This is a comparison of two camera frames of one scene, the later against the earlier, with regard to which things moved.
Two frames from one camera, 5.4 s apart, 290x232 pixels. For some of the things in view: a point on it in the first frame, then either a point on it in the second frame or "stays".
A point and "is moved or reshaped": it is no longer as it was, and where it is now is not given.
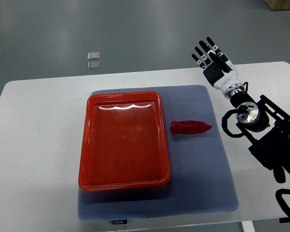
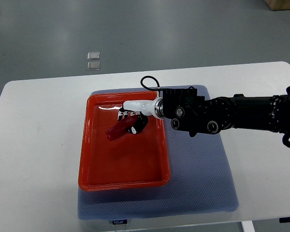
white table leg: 248,226 stays
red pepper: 188,127 is moved or reshaped
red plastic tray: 123,144 stays
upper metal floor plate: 93,55 stays
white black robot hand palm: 214,75 to 151,107
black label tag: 119,221 stays
